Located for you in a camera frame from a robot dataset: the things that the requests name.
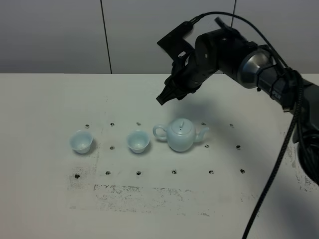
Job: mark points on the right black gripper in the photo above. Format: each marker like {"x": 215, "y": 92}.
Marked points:
{"x": 190, "y": 68}

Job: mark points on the light blue porcelain teapot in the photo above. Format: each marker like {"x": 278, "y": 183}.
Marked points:
{"x": 180, "y": 134}

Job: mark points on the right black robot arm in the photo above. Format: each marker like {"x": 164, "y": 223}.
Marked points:
{"x": 250, "y": 65}

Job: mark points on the middle light blue teacup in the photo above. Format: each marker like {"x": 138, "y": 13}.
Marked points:
{"x": 137, "y": 141}

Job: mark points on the light blue teacup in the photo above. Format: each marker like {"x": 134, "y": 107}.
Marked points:
{"x": 81, "y": 141}
{"x": 137, "y": 141}

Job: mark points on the left light blue teacup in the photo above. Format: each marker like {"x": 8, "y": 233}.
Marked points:
{"x": 81, "y": 141}

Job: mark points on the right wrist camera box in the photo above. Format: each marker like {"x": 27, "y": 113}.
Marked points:
{"x": 174, "y": 44}

